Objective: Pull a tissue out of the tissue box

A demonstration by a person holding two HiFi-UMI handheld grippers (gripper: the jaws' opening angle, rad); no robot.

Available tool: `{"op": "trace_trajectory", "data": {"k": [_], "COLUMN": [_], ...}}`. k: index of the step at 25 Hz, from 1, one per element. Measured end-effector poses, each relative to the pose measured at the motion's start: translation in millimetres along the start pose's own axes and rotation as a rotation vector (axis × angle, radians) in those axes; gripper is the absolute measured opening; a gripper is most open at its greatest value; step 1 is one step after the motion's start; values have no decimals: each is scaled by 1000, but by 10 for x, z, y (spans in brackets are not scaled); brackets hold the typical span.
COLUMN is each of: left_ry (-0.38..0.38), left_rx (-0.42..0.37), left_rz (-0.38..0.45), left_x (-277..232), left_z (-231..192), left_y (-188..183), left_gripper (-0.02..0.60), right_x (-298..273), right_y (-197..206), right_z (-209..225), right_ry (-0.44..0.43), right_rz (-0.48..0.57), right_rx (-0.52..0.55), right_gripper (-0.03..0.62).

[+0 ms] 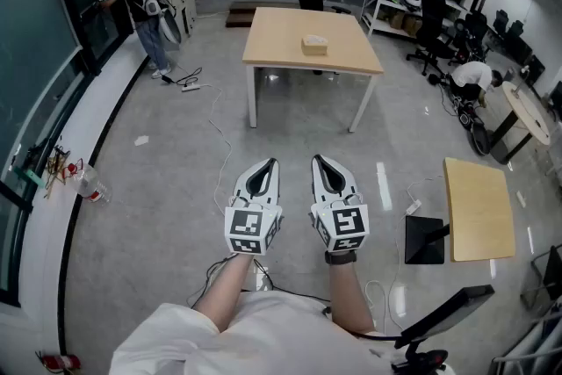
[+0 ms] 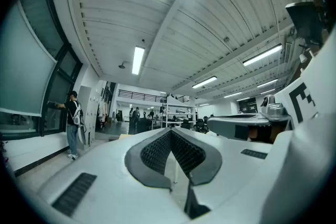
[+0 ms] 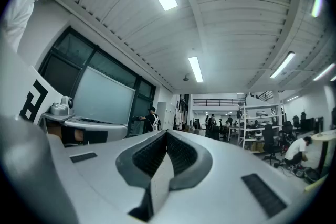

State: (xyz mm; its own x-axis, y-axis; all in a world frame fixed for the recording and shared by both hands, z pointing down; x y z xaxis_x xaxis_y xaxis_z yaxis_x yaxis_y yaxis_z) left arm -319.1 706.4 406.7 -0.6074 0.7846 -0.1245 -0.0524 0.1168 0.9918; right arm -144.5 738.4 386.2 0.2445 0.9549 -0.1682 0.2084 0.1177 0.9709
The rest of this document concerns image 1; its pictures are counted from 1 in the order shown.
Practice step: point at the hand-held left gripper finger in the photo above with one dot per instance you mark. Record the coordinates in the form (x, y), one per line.
(273, 189)
(241, 180)

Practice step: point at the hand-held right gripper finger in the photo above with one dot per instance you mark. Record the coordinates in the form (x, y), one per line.
(317, 184)
(348, 180)

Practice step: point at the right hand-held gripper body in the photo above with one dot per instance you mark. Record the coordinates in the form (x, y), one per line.
(347, 224)

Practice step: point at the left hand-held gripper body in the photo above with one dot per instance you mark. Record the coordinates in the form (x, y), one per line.
(246, 224)

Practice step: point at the white cloth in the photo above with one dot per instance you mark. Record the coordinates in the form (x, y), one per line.
(315, 39)

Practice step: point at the person's left forearm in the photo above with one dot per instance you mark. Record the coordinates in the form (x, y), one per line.
(224, 290)

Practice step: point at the person's right forearm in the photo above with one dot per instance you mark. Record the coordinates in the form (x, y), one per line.
(349, 298)

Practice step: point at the cardboard tissue box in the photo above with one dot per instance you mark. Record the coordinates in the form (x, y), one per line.
(314, 49)

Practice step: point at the black wristwatch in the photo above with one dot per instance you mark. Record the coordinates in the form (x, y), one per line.
(340, 257)

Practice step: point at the white power strip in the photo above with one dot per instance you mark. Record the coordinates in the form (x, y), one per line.
(413, 207)
(191, 88)

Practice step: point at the black square stand base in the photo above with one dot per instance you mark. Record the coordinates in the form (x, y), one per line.
(423, 241)

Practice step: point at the white paper scrap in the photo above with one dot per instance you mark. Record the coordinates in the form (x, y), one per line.
(141, 141)

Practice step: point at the person's white shirt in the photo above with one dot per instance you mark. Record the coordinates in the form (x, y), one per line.
(272, 342)

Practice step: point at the small wooden side table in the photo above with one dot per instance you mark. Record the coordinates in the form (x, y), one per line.
(478, 211)

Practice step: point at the black wheeled scooter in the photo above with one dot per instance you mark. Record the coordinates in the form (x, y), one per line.
(479, 140)

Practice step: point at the clear plastic bottle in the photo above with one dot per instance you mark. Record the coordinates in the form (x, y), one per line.
(90, 184)

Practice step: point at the wooden table with white legs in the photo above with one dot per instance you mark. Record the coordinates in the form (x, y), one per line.
(298, 26)

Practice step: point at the dark wooden pallet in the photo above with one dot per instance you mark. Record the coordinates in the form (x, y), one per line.
(239, 17)

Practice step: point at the pile of small tools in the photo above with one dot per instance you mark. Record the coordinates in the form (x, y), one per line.
(55, 171)

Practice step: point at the round wooden table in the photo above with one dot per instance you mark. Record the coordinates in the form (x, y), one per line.
(527, 114)

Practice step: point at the red fire extinguisher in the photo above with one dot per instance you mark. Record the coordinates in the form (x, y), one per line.
(61, 362)

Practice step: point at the white projection screen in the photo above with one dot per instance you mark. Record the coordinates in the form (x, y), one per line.
(35, 35)

